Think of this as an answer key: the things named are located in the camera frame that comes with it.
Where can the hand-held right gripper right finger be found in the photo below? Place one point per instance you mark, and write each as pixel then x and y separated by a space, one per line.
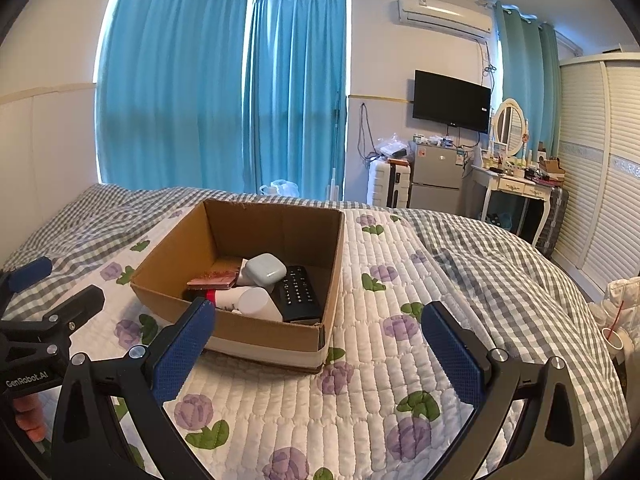
pixel 452 355

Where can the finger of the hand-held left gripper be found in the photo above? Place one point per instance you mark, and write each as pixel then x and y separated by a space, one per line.
pixel 30 270
pixel 80 302

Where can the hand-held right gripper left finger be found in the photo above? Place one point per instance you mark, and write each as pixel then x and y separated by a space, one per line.
pixel 182 355

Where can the white bottle with red cap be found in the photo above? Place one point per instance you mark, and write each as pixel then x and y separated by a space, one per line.
pixel 227 300

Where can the pink floral card case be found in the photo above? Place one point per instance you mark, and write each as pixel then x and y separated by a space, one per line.
pixel 215 278

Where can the white cylindrical bottle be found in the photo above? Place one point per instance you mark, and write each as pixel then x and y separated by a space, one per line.
pixel 255 302

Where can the white earbuds case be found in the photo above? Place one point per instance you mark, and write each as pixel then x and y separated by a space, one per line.
pixel 265 267

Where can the black remote control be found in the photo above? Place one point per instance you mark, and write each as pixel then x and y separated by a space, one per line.
pixel 300 292

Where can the person's left hand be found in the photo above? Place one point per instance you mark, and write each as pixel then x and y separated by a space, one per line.
pixel 29 417

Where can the white padded headboard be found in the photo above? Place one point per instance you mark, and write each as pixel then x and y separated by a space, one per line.
pixel 40 170

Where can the white floral quilt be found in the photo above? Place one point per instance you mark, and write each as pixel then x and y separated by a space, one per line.
pixel 350 410

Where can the grey suitcase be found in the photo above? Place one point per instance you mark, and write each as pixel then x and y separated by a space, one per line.
pixel 555 220

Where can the white cloth bundle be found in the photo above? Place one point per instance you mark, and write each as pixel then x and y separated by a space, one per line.
pixel 617 310

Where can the small grey fridge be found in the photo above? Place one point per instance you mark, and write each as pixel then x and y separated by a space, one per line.
pixel 435 175

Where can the white dressing table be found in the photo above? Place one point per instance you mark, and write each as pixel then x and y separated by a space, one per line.
pixel 515 185

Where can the white suitcase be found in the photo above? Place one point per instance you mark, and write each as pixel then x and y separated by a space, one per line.
pixel 385 185

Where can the white plastic bag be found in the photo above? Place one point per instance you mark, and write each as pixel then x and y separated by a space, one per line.
pixel 280 187

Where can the small brown cardboard box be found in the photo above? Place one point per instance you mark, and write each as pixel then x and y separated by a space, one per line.
pixel 550 165

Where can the clear plastic bag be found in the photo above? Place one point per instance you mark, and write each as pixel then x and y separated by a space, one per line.
pixel 395 147

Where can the white slatted wardrobe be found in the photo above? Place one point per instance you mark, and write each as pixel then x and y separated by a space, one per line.
pixel 600 185

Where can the wide blue curtain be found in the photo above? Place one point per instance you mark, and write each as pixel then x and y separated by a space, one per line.
pixel 170 85

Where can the white oval mirror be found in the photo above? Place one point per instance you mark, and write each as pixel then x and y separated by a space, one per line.
pixel 510 127

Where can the narrow blue curtain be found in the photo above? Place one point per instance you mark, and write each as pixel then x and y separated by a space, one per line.
pixel 530 75

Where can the white air conditioner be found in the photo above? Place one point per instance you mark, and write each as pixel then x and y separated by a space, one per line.
pixel 442 12

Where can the black wall television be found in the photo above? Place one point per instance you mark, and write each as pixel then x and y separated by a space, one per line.
pixel 450 100

